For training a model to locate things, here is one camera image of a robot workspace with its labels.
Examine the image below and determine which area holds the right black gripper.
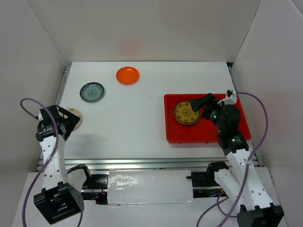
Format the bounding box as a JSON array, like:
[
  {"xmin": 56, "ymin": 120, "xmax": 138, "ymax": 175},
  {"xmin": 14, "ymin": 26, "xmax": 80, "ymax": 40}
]
[{"xmin": 189, "ymin": 92, "xmax": 224, "ymax": 131}]

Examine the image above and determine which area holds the yellow patterned plate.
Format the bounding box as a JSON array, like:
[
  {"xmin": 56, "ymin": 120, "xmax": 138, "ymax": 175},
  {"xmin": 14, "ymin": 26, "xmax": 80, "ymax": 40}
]
[{"xmin": 173, "ymin": 101, "xmax": 200, "ymax": 125}]

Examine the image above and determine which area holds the blue patterned plate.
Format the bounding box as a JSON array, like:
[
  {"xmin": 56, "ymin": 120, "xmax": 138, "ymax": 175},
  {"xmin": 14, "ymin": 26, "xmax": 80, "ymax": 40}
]
[{"xmin": 80, "ymin": 82, "xmax": 105, "ymax": 103}]

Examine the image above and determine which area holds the orange plate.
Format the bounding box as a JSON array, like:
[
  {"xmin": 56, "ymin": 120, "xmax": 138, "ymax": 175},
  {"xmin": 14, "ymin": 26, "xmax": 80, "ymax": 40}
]
[{"xmin": 116, "ymin": 66, "xmax": 140, "ymax": 85}]

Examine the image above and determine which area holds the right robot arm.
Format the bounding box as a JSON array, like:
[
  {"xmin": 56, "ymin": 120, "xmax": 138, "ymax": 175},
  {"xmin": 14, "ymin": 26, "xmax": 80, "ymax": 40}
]
[{"xmin": 189, "ymin": 90, "xmax": 284, "ymax": 227}]

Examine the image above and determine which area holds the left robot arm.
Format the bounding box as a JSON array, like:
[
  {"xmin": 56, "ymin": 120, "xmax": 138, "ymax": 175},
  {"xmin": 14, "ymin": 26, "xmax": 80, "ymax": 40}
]
[{"xmin": 34, "ymin": 105, "xmax": 93, "ymax": 225}]

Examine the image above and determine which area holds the red plastic bin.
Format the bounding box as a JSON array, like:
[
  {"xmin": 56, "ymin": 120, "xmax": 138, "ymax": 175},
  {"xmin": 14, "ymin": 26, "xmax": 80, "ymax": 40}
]
[{"xmin": 163, "ymin": 93, "xmax": 251, "ymax": 145}]

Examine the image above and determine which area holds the white foil sheet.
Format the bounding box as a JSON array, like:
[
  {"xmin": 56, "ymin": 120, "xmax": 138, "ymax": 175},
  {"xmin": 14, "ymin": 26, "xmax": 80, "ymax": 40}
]
[{"xmin": 107, "ymin": 170, "xmax": 194, "ymax": 205}]

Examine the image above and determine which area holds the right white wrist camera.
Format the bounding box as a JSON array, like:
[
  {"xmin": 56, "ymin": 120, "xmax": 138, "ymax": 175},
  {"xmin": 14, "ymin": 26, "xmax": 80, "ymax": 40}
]
[{"xmin": 217, "ymin": 90, "xmax": 237, "ymax": 106}]

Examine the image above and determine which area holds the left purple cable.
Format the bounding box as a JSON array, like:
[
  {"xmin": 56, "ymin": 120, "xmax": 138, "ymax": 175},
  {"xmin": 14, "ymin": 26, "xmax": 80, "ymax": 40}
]
[{"xmin": 19, "ymin": 98, "xmax": 83, "ymax": 227}]

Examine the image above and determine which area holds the aluminium frame rail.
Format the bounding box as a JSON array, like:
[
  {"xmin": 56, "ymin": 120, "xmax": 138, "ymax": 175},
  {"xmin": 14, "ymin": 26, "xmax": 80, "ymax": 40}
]
[{"xmin": 35, "ymin": 61, "xmax": 263, "ymax": 172}]

